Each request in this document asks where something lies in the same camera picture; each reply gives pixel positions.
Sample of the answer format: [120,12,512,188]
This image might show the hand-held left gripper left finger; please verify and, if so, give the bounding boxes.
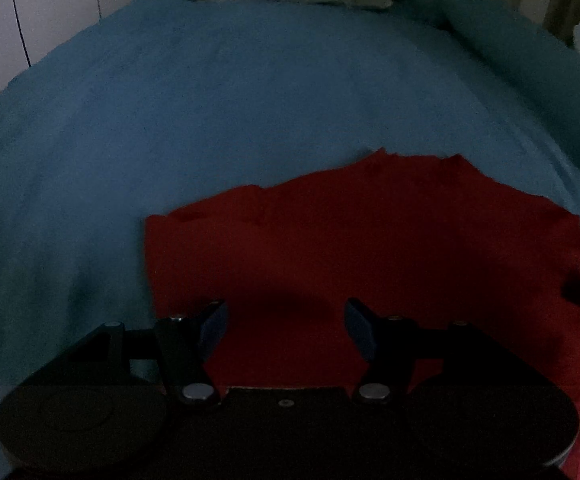
[77,300,228,405]

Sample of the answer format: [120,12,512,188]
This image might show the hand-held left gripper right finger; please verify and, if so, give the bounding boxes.
[344,298,476,404]

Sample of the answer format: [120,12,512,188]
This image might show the red small garment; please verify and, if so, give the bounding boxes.
[144,147,580,480]

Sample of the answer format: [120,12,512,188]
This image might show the blue bed blanket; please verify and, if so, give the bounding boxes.
[0,0,580,480]

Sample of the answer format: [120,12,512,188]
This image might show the white wardrobe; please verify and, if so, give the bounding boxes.
[0,0,146,102]

